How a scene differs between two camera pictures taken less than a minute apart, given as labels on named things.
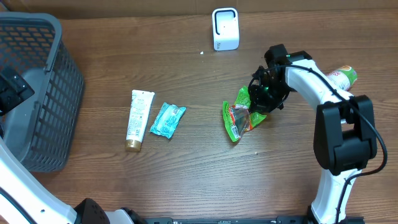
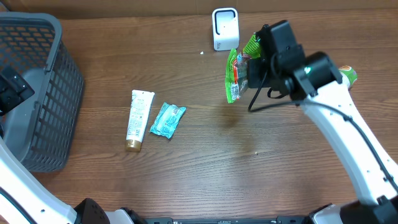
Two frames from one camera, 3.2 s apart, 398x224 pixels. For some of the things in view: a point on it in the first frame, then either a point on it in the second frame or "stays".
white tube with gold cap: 140,103 stays
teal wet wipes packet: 167,119 stays
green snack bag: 239,119 to 236,68
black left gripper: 10,96 stays
